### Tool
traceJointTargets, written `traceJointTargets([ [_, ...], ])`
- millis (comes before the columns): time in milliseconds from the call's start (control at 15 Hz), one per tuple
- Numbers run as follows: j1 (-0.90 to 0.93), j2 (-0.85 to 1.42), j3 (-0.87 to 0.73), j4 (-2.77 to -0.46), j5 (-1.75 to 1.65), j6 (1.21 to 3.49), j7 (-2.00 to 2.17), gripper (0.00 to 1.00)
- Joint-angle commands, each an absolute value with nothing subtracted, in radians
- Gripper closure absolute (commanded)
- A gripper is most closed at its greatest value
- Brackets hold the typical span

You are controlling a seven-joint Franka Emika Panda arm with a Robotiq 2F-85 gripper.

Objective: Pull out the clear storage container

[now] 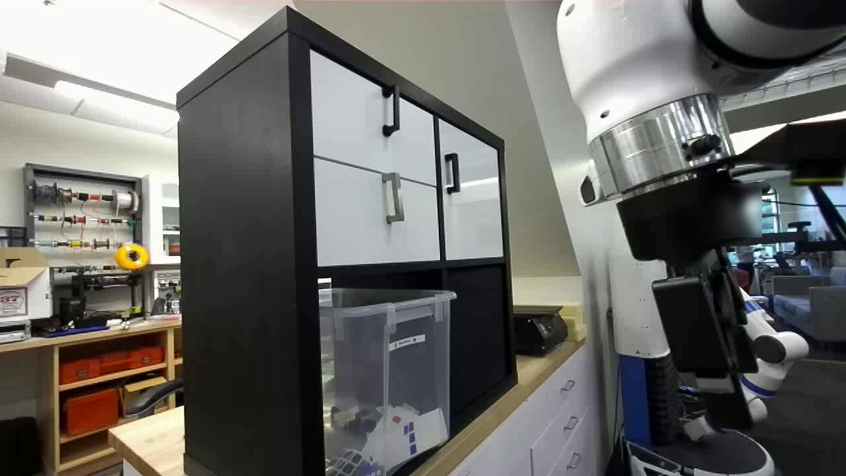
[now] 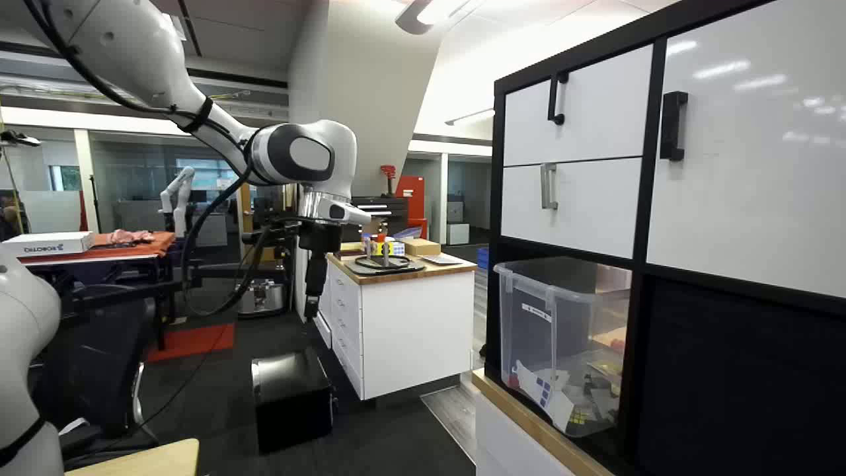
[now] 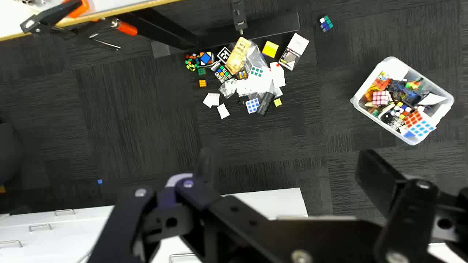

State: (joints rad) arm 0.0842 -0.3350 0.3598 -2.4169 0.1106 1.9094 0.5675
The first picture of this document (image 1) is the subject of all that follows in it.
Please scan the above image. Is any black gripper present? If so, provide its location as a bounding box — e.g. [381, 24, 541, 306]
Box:
[617, 172, 761, 432]

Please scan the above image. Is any clear plastic storage container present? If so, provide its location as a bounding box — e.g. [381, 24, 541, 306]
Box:
[318, 286, 461, 476]

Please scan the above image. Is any white blue background robot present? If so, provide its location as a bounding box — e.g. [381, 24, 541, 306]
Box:
[609, 254, 812, 476]

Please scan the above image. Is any white counter with wooden top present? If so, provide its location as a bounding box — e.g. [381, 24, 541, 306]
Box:
[109, 300, 602, 476]

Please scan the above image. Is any black desktop device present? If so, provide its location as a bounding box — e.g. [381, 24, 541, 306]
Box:
[514, 304, 570, 360]

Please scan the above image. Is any black overhead panel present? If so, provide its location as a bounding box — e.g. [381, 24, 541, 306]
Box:
[738, 115, 846, 191]

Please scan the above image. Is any white cabinet door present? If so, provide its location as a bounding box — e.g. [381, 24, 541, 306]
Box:
[436, 115, 508, 261]

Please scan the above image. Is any white card with blue dots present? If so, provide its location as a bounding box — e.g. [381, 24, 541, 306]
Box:
[365, 403, 449, 469]

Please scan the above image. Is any black cube shelf cabinet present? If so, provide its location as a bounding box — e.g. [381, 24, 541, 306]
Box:
[175, 5, 521, 476]

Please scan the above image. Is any yellow spool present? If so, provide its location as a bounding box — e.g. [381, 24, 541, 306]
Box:
[114, 239, 154, 274]

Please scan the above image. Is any row of red bins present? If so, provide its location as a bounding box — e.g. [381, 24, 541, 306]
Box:
[59, 344, 170, 385]

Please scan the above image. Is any red toolbox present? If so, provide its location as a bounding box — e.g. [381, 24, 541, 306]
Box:
[61, 385, 121, 436]

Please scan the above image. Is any black benchtop machine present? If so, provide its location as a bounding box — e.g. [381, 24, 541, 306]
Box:
[51, 261, 149, 333]

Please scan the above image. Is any wooden workbench with shelves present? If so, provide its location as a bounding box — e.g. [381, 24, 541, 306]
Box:
[0, 315, 186, 476]

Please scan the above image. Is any cardboard box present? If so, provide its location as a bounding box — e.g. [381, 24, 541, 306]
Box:
[0, 246, 56, 324]

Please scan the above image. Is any black office chair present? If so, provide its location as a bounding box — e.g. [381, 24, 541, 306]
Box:
[0, 414, 43, 476]

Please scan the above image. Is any black door handle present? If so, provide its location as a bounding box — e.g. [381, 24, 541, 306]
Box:
[442, 151, 463, 196]

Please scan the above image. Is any white drawer with silver handle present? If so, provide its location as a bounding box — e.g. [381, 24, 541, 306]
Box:
[313, 155, 442, 269]

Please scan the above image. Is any black drawer handle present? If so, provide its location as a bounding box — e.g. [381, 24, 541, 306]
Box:
[381, 81, 402, 140]

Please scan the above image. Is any white drawer with black handle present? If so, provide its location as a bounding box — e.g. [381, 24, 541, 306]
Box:
[309, 49, 440, 185]

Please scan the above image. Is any wall tool rack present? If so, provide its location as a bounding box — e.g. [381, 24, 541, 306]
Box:
[22, 161, 149, 258]

